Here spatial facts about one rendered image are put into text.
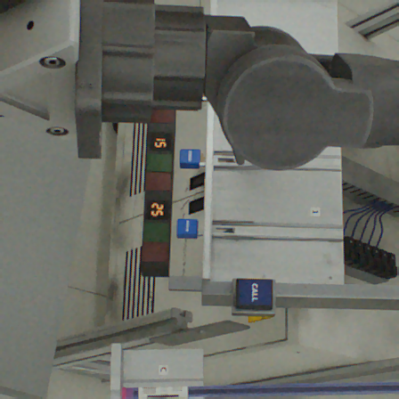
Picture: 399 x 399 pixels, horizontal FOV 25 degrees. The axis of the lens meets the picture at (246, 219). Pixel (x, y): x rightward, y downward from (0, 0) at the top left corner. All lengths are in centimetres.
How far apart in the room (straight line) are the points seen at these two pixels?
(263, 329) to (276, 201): 36
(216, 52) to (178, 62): 3
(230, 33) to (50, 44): 12
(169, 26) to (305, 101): 10
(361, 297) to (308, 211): 15
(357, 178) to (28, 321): 74
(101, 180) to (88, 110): 160
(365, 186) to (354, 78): 113
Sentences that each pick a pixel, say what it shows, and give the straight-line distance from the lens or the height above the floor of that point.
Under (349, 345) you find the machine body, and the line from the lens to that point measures 167.
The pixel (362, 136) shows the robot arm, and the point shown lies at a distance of 61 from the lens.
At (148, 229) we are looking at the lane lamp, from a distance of 133.
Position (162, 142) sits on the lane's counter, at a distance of 138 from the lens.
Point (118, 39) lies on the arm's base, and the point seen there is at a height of 122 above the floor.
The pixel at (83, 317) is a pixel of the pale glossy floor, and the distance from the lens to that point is 204.
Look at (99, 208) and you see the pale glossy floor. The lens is 213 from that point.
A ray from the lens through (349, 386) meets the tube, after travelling 117.
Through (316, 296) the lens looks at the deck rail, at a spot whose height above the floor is 83.
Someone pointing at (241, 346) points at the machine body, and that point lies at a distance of 166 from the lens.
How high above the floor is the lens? 163
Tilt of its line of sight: 41 degrees down
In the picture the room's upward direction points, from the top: 71 degrees clockwise
